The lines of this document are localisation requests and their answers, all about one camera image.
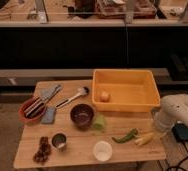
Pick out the green chili pepper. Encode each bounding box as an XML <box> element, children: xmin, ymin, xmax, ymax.
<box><xmin>112</xmin><ymin>128</ymin><xmax>138</xmax><ymax>143</ymax></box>

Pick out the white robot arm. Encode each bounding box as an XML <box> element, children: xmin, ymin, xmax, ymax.
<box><xmin>153</xmin><ymin>94</ymin><xmax>188</xmax><ymax>133</ymax></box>

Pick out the small yellow fruit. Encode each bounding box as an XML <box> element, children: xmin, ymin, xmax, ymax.
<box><xmin>100</xmin><ymin>91</ymin><xmax>110</xmax><ymax>102</ymax></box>

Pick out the dark brown bowl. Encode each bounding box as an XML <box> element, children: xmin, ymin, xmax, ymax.
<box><xmin>70</xmin><ymin>104</ymin><xmax>94</xmax><ymax>130</ymax></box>

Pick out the yellow plastic bin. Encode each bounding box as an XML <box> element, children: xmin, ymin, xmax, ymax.
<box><xmin>92</xmin><ymin>69</ymin><xmax>160</xmax><ymax>112</ymax></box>

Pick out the green lettuce leaf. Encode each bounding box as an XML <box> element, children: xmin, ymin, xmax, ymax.
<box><xmin>92</xmin><ymin>115</ymin><xmax>106</xmax><ymax>131</ymax></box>

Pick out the blue sponge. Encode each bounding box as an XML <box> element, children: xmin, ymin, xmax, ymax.
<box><xmin>41</xmin><ymin>107</ymin><xmax>56</xmax><ymax>124</ymax></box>

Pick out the striped item in bowl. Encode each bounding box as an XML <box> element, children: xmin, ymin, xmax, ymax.
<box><xmin>24</xmin><ymin>98</ymin><xmax>44</xmax><ymax>117</ymax></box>

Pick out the small metal cup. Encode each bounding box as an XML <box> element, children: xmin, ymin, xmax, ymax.
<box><xmin>51</xmin><ymin>133</ymin><xmax>67</xmax><ymax>151</ymax></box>

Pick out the white round cup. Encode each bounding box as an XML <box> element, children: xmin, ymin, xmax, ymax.
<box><xmin>93</xmin><ymin>141</ymin><xmax>113</xmax><ymax>162</ymax></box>

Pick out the orange round bowl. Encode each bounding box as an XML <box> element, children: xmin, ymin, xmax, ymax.
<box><xmin>19</xmin><ymin>97</ymin><xmax>46</xmax><ymax>125</ymax></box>

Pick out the dark grape bunch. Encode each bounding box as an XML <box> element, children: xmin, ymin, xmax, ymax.
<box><xmin>33</xmin><ymin>137</ymin><xmax>51</xmax><ymax>164</ymax></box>

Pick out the black power box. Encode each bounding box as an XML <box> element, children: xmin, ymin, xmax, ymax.
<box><xmin>172</xmin><ymin>123</ymin><xmax>188</xmax><ymax>142</ymax></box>

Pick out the white handled brush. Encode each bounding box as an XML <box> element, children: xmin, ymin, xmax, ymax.
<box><xmin>56</xmin><ymin>87</ymin><xmax>89</xmax><ymax>108</ymax></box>

